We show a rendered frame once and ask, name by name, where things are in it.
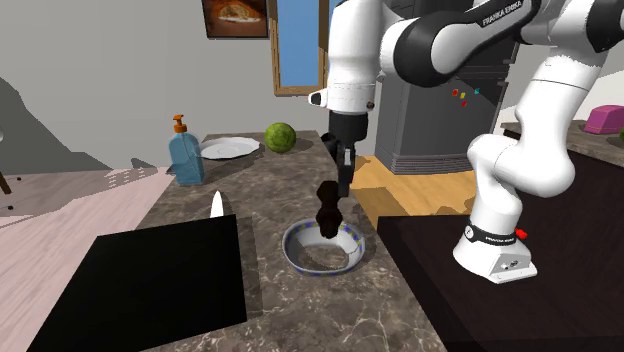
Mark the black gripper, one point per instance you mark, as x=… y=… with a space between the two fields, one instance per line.
x=348 y=128

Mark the dark brown lumpy object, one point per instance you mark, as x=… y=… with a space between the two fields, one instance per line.
x=329 y=214

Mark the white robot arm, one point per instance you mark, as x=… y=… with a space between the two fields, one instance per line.
x=526 y=161

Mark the green round cabbage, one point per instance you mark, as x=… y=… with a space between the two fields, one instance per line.
x=280 y=137

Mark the grey refrigerator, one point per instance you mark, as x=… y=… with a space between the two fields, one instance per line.
x=429 y=126

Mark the white bowl blue yellow rim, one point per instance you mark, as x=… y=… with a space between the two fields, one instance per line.
x=297 y=251

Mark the white plate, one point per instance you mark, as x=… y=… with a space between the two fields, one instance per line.
x=229 y=147

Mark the wooden framed window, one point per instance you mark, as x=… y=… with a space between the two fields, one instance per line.
x=297 y=44

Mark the white pointed object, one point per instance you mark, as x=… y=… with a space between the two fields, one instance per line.
x=216 y=207

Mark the blue soap dispenser orange pump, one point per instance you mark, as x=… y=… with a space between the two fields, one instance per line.
x=186 y=158

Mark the dark robot stand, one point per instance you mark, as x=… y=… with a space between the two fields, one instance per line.
x=560 y=302

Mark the pink box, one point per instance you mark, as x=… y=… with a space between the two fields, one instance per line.
x=604 y=120

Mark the brown framed wall picture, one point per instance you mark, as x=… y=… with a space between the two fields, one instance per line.
x=235 y=18

